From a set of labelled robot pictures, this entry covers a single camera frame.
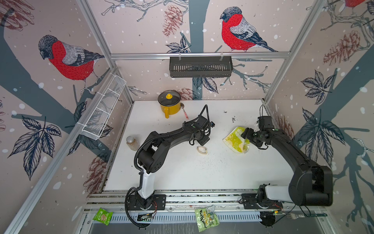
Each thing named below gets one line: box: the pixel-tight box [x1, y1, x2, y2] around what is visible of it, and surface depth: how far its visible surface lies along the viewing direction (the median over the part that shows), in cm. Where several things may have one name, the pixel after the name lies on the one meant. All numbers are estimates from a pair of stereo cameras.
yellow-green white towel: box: [222, 126, 251, 155], surface depth 95 cm
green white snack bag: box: [194, 205, 220, 233], surface depth 70 cm
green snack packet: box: [93, 207, 114, 226], surface depth 71 cm
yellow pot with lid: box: [157, 89, 181, 119], surface depth 109 cm
